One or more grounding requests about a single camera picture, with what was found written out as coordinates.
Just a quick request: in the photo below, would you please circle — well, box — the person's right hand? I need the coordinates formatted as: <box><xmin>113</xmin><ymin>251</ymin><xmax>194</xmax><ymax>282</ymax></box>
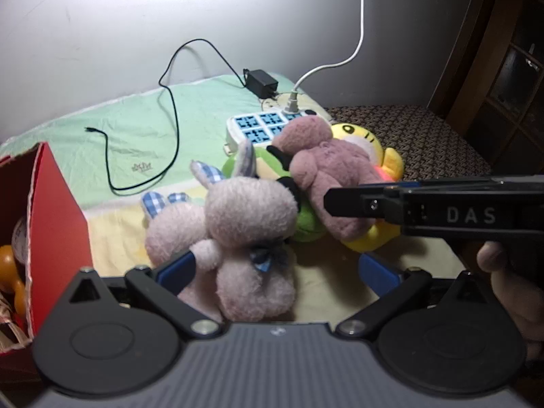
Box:
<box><xmin>476</xmin><ymin>241</ymin><xmax>544</xmax><ymax>344</ymax></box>

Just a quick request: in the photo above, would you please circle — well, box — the mauve plush toy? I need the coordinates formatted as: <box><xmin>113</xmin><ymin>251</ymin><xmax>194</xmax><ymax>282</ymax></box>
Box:
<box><xmin>271</xmin><ymin>116</ymin><xmax>380</xmax><ymax>243</ymax></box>

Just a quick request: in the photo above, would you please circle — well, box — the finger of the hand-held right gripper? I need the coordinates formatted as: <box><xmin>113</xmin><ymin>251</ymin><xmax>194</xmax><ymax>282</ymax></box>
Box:
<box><xmin>323</xmin><ymin>183</ymin><xmax>404</xmax><ymax>224</ymax></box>

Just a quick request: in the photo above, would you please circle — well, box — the white power strip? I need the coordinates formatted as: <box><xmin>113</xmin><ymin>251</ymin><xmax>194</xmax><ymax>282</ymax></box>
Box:
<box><xmin>223</xmin><ymin>92</ymin><xmax>333</xmax><ymax>156</ymax></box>

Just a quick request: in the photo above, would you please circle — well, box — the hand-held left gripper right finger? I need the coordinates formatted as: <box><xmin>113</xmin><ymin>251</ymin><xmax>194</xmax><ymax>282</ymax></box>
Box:
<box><xmin>335</xmin><ymin>252</ymin><xmax>494</xmax><ymax>341</ymax></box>

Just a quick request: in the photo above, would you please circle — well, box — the orange toy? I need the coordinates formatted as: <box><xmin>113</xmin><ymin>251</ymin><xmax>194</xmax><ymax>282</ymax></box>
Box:
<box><xmin>0</xmin><ymin>244</ymin><xmax>27</xmax><ymax>320</ymax></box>

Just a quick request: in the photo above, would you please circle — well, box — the dark patterned mattress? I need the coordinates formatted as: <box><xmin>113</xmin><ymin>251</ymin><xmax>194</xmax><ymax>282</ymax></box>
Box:
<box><xmin>325</xmin><ymin>104</ymin><xmax>494</xmax><ymax>184</ymax></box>

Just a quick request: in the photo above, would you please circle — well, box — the red cardboard box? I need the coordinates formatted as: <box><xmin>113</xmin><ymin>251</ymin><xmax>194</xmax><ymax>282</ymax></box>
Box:
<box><xmin>0</xmin><ymin>141</ymin><xmax>95</xmax><ymax>356</ymax></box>

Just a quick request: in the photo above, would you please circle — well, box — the black adapter cable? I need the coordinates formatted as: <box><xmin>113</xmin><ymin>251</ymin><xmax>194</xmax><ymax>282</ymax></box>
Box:
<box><xmin>84</xmin><ymin>38</ymin><xmax>252</xmax><ymax>197</ymax></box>

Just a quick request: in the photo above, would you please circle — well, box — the white power cable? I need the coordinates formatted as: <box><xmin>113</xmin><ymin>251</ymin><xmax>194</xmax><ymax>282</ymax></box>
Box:
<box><xmin>285</xmin><ymin>0</ymin><xmax>367</xmax><ymax>114</ymax></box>

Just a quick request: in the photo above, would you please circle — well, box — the black power adapter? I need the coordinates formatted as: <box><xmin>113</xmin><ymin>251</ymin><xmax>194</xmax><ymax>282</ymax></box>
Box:
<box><xmin>242</xmin><ymin>68</ymin><xmax>279</xmax><ymax>100</ymax></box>

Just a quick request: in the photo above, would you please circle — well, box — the yellow tiger plush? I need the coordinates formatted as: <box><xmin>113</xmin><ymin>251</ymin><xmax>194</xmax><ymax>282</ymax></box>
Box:
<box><xmin>330</xmin><ymin>121</ymin><xmax>405</xmax><ymax>253</ymax></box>

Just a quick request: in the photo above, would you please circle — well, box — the pale pink bunny plush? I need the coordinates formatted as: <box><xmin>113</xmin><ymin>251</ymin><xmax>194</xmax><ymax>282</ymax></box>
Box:
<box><xmin>140</xmin><ymin>139</ymin><xmax>300</xmax><ymax>323</ymax></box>

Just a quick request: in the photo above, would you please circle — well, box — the green plush toy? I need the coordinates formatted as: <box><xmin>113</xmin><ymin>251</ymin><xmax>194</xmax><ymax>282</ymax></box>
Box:
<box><xmin>221</xmin><ymin>145</ymin><xmax>328</xmax><ymax>244</ymax></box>

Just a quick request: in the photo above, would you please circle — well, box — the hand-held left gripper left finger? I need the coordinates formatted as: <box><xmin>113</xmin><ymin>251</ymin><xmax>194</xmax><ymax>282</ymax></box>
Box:
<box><xmin>68</xmin><ymin>250</ymin><xmax>224</xmax><ymax>341</ymax></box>

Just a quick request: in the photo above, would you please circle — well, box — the green yellow baby blanket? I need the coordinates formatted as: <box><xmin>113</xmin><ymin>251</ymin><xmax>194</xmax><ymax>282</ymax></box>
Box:
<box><xmin>0</xmin><ymin>74</ymin><xmax>469</xmax><ymax>324</ymax></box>

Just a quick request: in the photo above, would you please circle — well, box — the wooden cabinet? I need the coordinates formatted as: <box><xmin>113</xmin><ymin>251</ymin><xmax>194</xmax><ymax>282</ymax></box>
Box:
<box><xmin>426</xmin><ymin>0</ymin><xmax>544</xmax><ymax>176</ymax></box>

